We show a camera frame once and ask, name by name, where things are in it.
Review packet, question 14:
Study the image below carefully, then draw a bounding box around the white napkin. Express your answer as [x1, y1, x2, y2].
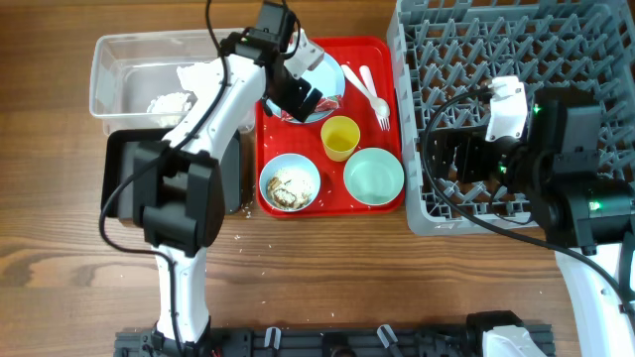
[146, 62, 209, 128]

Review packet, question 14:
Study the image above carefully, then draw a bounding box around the food scraps and rice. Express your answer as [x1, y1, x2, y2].
[266, 168, 314, 211]

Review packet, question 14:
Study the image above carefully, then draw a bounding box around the black mounting rail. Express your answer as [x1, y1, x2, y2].
[113, 324, 555, 357]

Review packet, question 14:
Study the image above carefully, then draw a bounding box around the grey dishwasher rack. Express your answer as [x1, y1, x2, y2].
[387, 0, 634, 235]

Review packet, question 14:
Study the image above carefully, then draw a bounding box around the white plastic fork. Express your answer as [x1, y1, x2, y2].
[359, 65, 390, 131]

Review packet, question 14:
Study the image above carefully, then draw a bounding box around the clear plastic bin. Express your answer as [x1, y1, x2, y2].
[89, 30, 216, 135]

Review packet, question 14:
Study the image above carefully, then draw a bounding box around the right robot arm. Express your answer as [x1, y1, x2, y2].
[421, 84, 634, 356]

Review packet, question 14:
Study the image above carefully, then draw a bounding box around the light blue bowl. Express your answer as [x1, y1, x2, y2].
[258, 153, 321, 213]

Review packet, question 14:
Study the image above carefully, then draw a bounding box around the red serving tray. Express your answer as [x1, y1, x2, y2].
[255, 37, 404, 218]

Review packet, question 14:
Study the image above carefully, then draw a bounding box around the red snack wrapper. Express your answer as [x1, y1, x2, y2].
[307, 95, 342, 122]

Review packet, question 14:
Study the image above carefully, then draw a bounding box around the mint green bowl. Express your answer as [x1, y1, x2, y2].
[343, 148, 405, 206]

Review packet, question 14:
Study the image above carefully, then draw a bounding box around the white plastic spoon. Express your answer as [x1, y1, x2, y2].
[340, 64, 390, 118]

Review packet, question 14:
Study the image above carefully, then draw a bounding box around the yellow plastic cup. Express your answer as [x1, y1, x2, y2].
[320, 116, 361, 162]

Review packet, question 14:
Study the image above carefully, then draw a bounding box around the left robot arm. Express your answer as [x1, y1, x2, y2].
[132, 1, 323, 356]

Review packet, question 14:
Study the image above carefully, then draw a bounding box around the black plastic bin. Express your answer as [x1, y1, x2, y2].
[100, 128, 243, 220]

